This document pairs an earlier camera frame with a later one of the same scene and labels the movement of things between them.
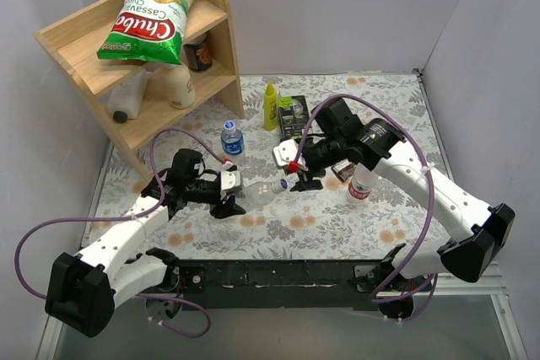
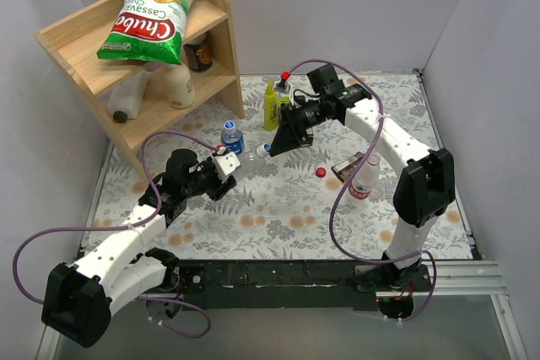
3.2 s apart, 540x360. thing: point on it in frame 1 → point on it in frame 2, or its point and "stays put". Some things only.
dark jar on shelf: [198, 52] stays put
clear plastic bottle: [257, 195] → [252, 163]
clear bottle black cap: [126, 98] stays put
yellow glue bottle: [270, 108] stays put
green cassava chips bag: [151, 23] stays put
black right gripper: [302, 175] → [298, 125]
